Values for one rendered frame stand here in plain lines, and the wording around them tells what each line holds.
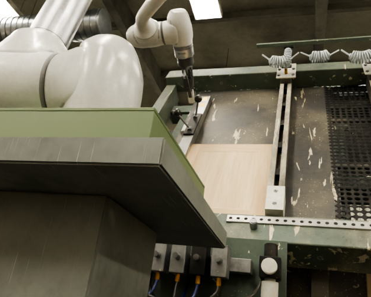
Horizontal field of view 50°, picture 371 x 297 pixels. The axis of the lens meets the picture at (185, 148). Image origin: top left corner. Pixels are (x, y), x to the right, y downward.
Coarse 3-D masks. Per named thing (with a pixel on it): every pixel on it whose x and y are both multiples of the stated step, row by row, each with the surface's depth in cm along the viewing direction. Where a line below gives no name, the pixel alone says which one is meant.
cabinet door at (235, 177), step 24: (192, 144) 183; (216, 144) 180; (240, 144) 177; (264, 144) 174; (216, 168) 165; (240, 168) 162; (264, 168) 159; (216, 192) 152; (240, 192) 149; (264, 192) 147
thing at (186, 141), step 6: (204, 96) 220; (210, 96) 219; (204, 102) 214; (210, 102) 219; (198, 108) 209; (204, 108) 208; (204, 114) 207; (198, 126) 195; (198, 132) 195; (186, 138) 184; (192, 138) 184; (180, 144) 181; (186, 144) 180; (186, 150) 176; (186, 156) 175
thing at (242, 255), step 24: (240, 240) 124; (264, 240) 122; (168, 264) 121; (192, 264) 115; (216, 264) 113; (240, 264) 117; (264, 264) 111; (168, 288) 124; (192, 288) 122; (216, 288) 120; (240, 288) 118; (264, 288) 111
